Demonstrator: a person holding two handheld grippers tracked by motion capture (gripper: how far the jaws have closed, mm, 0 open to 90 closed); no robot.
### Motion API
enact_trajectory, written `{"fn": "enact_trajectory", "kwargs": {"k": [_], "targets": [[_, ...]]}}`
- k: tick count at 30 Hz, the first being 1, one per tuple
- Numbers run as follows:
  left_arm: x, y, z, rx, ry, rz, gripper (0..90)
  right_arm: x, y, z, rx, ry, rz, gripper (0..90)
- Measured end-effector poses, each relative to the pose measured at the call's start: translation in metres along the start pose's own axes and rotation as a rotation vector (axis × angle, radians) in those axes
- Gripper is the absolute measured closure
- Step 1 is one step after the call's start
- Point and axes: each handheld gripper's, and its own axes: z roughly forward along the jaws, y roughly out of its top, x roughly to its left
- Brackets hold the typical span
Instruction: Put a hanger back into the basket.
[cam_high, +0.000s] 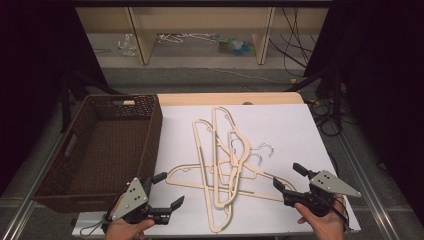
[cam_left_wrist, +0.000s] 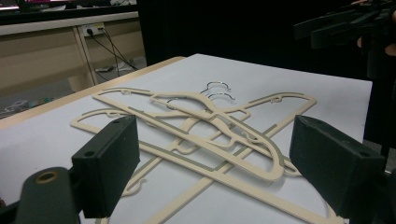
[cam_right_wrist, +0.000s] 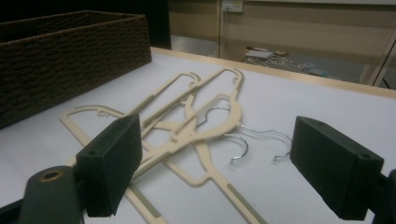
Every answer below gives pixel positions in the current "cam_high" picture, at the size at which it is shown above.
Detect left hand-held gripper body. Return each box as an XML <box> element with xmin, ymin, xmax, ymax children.
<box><xmin>109</xmin><ymin>177</ymin><xmax>174</xmax><ymax>226</ymax></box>

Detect clear plastic hangers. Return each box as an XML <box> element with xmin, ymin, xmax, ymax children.
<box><xmin>116</xmin><ymin>33</ymin><xmax>139</xmax><ymax>57</ymax></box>

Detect brown woven basket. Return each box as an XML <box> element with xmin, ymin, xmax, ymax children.
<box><xmin>32</xmin><ymin>94</ymin><xmax>164</xmax><ymax>214</ymax></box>

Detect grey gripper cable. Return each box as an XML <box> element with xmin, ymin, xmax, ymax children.
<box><xmin>79</xmin><ymin>213</ymin><xmax>114</xmax><ymax>238</ymax></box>

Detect person's right hand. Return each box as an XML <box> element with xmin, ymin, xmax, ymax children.
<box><xmin>294</xmin><ymin>194</ymin><xmax>346</xmax><ymax>240</ymax></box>

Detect white hanger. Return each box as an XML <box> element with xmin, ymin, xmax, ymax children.
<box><xmin>157</xmin><ymin>32</ymin><xmax>219</xmax><ymax>45</ymax></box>

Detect metal floor rail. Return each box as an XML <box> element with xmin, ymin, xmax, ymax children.
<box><xmin>334</xmin><ymin>131</ymin><xmax>403</xmax><ymax>240</ymax></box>
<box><xmin>0</xmin><ymin>133</ymin><xmax>66</xmax><ymax>240</ymax></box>

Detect beige wooden shelf unit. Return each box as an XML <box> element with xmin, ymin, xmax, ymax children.
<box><xmin>75</xmin><ymin>6</ymin><xmax>329</xmax><ymax>66</ymax></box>

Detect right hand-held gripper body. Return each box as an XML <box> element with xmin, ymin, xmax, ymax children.
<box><xmin>282</xmin><ymin>169</ymin><xmax>362</xmax><ymax>218</ymax></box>

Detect pile of coloured plastic things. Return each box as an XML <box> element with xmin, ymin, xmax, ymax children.
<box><xmin>217</xmin><ymin>35</ymin><xmax>257</xmax><ymax>57</ymax></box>

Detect hanging black cables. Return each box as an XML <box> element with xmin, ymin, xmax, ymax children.
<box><xmin>268</xmin><ymin>6</ymin><xmax>316</xmax><ymax>78</ymax></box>

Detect person's left hand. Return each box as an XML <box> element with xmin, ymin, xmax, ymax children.
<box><xmin>104</xmin><ymin>218</ymin><xmax>156</xmax><ymax>240</ymax></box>

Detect beige clothes hanger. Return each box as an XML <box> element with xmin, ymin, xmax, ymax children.
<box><xmin>192</xmin><ymin>118</ymin><xmax>264</xmax><ymax>233</ymax></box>
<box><xmin>165</xmin><ymin>137</ymin><xmax>298</xmax><ymax>203</ymax></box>
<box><xmin>211</xmin><ymin>105</ymin><xmax>275</xmax><ymax>210</ymax></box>

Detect white floor cable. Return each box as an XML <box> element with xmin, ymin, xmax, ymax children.
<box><xmin>208</xmin><ymin>67</ymin><xmax>293</xmax><ymax>85</ymax></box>

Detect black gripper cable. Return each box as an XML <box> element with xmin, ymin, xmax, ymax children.
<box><xmin>328</xmin><ymin>198</ymin><xmax>350</xmax><ymax>233</ymax></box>

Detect coiled black floor cables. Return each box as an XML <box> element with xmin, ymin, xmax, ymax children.
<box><xmin>308</xmin><ymin>98</ymin><xmax>346</xmax><ymax>138</ymax></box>

